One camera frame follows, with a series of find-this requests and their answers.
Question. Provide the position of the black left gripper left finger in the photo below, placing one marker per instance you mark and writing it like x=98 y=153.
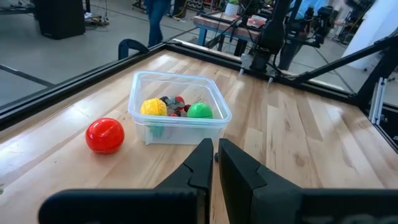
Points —
x=174 y=202

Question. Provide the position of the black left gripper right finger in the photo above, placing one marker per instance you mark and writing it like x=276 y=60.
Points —
x=264 y=199

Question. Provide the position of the small black toy olive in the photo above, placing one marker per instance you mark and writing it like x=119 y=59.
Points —
x=216 y=157

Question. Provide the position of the clear plastic tupperware container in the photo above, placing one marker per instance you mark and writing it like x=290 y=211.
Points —
x=180 y=132

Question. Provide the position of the green toy pear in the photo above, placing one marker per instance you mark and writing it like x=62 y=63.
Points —
x=199 y=111

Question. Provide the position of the red toy tomato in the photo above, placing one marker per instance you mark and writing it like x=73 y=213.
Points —
x=104 y=136

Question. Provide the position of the red toy cherry tomatoes vine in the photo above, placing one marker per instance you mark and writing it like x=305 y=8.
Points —
x=177 y=105

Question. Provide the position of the yellow toy lemon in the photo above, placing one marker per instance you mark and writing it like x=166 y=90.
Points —
x=154 y=107

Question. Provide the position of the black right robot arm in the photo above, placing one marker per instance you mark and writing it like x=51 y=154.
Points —
x=272 y=31

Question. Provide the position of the background black robot arm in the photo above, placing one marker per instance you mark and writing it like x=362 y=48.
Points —
x=314 y=26

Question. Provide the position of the background clear plastic container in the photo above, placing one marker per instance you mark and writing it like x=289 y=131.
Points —
x=257 y=21

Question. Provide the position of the wooden table blue legs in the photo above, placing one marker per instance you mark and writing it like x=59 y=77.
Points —
x=217 y=26

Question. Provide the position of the person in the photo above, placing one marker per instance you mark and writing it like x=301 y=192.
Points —
x=157 y=21
x=311 y=7

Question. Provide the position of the green plant white striped pot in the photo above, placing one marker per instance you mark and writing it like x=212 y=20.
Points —
x=231 y=9

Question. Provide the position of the black cabinet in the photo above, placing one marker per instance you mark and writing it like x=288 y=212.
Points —
x=59 y=18

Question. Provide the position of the silver aluminium bracket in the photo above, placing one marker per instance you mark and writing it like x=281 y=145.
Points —
x=377 y=99

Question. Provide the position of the black aluminium table frame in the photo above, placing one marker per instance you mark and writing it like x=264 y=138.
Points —
x=77 y=81

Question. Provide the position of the black curved frame bracket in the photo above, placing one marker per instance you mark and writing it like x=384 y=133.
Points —
x=129 y=42

